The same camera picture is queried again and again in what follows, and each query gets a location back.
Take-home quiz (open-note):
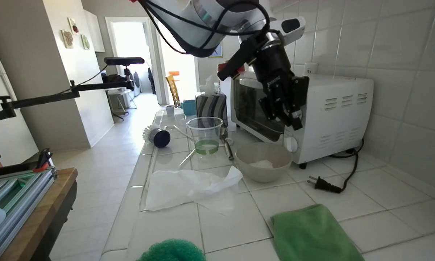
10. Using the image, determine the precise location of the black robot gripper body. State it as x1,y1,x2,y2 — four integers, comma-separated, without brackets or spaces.
250,42,297,99

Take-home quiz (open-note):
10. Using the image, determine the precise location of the white oven temperature knob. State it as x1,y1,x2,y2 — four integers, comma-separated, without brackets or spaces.
281,135,300,154

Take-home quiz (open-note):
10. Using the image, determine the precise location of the white toaster oven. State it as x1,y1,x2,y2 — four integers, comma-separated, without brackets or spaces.
229,71,375,169

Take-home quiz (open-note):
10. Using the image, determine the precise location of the white powder heap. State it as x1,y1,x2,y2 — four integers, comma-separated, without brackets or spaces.
249,158,275,171

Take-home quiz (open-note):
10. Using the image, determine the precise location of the striped fabric bag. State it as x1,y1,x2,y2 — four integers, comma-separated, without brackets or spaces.
194,93,229,128

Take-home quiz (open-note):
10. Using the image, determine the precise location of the white tissue paper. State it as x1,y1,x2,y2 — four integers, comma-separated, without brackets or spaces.
198,74,221,98

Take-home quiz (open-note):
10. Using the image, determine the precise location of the metal spoon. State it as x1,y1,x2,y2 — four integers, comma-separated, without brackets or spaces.
221,137,236,164

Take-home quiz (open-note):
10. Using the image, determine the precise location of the beige ceramic bowl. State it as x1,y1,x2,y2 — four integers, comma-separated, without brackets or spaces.
234,141,294,185

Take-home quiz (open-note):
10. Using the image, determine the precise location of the glass cup with green base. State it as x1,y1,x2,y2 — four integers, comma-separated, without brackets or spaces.
185,115,224,157

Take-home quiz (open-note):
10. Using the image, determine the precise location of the teal plastic bowl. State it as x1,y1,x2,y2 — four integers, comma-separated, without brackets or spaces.
179,99,198,118

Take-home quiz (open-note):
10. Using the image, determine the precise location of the orange wooden chair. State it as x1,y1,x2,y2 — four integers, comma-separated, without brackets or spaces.
163,70,182,109

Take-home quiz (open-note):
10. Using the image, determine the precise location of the clear plastic bag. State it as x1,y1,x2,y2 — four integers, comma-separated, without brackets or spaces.
140,166,244,215

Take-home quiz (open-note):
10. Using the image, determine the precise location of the green cloth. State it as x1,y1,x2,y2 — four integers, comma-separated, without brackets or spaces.
268,203,365,261

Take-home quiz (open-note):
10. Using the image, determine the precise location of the round green scrubber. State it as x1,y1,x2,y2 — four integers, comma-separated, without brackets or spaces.
136,238,207,261

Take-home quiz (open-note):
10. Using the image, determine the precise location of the black red clamp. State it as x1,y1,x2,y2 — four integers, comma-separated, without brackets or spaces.
26,148,55,174

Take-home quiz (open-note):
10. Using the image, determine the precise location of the wooden table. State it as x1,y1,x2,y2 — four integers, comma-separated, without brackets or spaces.
0,167,79,261

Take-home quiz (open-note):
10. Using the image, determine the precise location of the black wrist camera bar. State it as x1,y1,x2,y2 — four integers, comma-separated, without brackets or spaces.
215,35,262,83

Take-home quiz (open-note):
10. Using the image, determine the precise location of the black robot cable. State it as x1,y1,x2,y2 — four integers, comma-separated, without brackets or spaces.
137,0,272,58

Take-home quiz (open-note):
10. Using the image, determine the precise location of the black power cord with plug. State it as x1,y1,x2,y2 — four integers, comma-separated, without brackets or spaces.
305,140,366,195

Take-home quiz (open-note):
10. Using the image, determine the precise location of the black stereo camera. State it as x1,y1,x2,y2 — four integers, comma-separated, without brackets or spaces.
102,55,146,67

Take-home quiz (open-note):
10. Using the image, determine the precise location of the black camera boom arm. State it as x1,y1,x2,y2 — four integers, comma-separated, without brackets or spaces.
0,71,136,125

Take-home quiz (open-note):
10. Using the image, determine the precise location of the aluminium rail frame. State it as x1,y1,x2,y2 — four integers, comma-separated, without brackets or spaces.
0,166,56,261

